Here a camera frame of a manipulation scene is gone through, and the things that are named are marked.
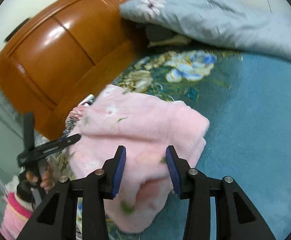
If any pink fleece floral garment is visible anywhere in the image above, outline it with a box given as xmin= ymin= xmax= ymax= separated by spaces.
xmin=68 ymin=85 xmax=210 ymax=233

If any pink striped sleeve forearm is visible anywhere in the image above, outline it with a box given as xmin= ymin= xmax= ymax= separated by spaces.
xmin=0 ymin=174 xmax=36 ymax=240

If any person's left hand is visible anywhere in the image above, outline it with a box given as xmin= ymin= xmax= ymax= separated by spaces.
xmin=26 ymin=164 xmax=53 ymax=191

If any teal floral bed blanket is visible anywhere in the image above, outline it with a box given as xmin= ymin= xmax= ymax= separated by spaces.
xmin=113 ymin=50 xmax=291 ymax=239

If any light blue daisy quilt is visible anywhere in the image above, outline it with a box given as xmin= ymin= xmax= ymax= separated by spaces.
xmin=119 ymin=0 xmax=291 ymax=62

